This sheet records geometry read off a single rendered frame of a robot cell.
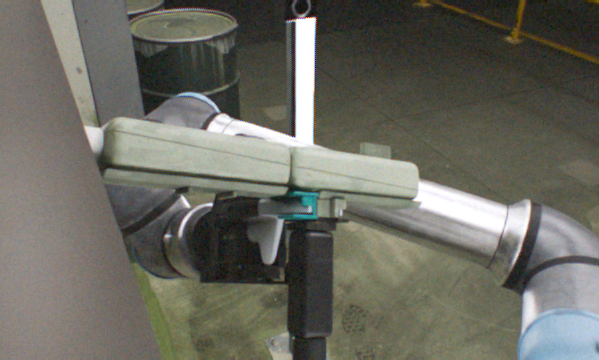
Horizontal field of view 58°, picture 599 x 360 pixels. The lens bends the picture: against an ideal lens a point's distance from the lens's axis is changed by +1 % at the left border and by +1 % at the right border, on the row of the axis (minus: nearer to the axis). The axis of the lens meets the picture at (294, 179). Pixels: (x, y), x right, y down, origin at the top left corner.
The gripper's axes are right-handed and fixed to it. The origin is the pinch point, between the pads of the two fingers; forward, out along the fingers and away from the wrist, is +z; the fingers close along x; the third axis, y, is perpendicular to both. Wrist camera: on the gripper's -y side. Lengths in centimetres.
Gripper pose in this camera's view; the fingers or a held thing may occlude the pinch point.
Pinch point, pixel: (316, 204)
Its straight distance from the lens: 48.4
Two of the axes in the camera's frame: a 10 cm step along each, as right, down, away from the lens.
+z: 5.7, -1.5, -8.1
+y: -0.3, 9.8, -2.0
